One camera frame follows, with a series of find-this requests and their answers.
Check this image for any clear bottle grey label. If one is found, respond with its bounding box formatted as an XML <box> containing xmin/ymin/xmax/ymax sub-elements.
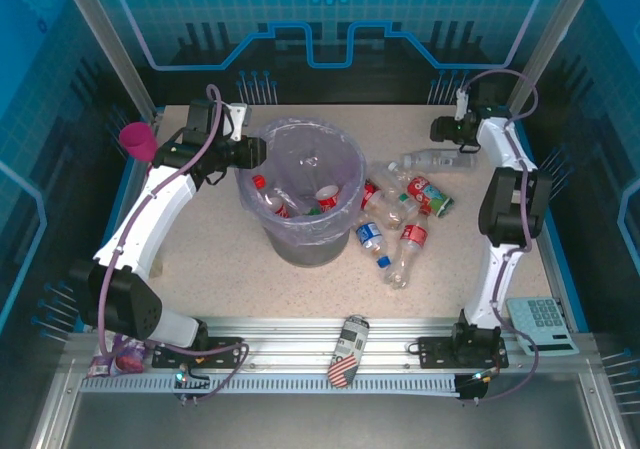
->
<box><xmin>402</xmin><ymin>148</ymin><xmax>479</xmax><ymax>171</ymax></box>

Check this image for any green and red can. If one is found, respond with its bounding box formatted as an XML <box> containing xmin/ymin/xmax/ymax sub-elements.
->
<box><xmin>405</xmin><ymin>174</ymin><xmax>455</xmax><ymax>219</ymax></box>

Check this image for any crushed clear bottle white cap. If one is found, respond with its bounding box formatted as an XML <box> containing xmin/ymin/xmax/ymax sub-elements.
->
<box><xmin>372</xmin><ymin>161</ymin><xmax>416</xmax><ymax>193</ymax></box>

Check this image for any clear bottle green cap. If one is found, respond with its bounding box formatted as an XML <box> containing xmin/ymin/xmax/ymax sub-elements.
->
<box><xmin>397</xmin><ymin>193</ymin><xmax>424</xmax><ymax>218</ymax></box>

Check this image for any purple plastic bin liner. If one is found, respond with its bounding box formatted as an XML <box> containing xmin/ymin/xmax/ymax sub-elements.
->
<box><xmin>234</xmin><ymin>115</ymin><xmax>367</xmax><ymax>248</ymax></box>

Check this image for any grey plastic bin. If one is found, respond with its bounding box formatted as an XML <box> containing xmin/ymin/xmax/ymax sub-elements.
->
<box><xmin>234</xmin><ymin>115</ymin><xmax>367</xmax><ymax>269</ymax></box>

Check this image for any clear bottle blue label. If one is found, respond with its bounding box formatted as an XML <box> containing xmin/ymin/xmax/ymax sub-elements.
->
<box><xmin>354</xmin><ymin>221</ymin><xmax>394</xmax><ymax>269</ymax></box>

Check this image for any pink plastic cup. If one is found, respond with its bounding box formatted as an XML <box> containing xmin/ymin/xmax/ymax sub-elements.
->
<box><xmin>118</xmin><ymin>121</ymin><xmax>159</xmax><ymax>164</ymax></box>

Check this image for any clear bottle brown residue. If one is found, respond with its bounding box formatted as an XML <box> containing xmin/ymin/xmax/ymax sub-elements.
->
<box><xmin>360</xmin><ymin>181</ymin><xmax>404</xmax><ymax>231</ymax></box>

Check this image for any pale blue calculator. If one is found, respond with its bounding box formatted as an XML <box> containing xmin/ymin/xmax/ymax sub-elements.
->
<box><xmin>505</xmin><ymin>296</ymin><xmax>581</xmax><ymax>355</ymax></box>

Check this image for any flag print can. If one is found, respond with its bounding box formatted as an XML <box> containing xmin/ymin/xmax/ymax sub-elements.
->
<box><xmin>327</xmin><ymin>314</ymin><xmax>371</xmax><ymax>389</ymax></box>

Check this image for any purple snack bag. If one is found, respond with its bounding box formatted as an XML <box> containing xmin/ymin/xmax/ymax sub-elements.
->
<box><xmin>88</xmin><ymin>336</ymin><xmax>149</xmax><ymax>378</ymax></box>

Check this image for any grey metal shelf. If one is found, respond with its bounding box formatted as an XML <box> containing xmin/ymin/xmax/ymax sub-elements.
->
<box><xmin>29</xmin><ymin>388</ymin><xmax>616</xmax><ymax>449</ymax></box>

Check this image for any aluminium frame post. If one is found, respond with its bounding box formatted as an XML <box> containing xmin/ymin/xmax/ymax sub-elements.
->
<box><xmin>502</xmin><ymin>0</ymin><xmax>604</xmax><ymax>120</ymax></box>
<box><xmin>55</xmin><ymin>0</ymin><xmax>159</xmax><ymax>123</ymax></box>

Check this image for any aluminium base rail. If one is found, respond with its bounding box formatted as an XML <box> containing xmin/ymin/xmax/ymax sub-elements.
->
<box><xmin>69</xmin><ymin>316</ymin><xmax>596</xmax><ymax>373</ymax></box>

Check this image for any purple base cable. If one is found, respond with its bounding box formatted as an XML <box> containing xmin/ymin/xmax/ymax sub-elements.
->
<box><xmin>479</xmin><ymin>313</ymin><xmax>541</xmax><ymax>403</ymax></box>
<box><xmin>159</xmin><ymin>341</ymin><xmax>250</xmax><ymax>403</ymax></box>

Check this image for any slotted grey cable duct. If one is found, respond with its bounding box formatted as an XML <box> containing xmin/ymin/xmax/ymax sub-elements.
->
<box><xmin>79</xmin><ymin>372</ymin><xmax>461</xmax><ymax>394</ymax></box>

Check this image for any black connector bracket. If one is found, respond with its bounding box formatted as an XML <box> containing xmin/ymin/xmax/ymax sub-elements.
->
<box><xmin>455</xmin><ymin>368</ymin><xmax>501</xmax><ymax>404</ymax></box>
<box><xmin>172</xmin><ymin>363</ymin><xmax>211</xmax><ymax>406</ymax></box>

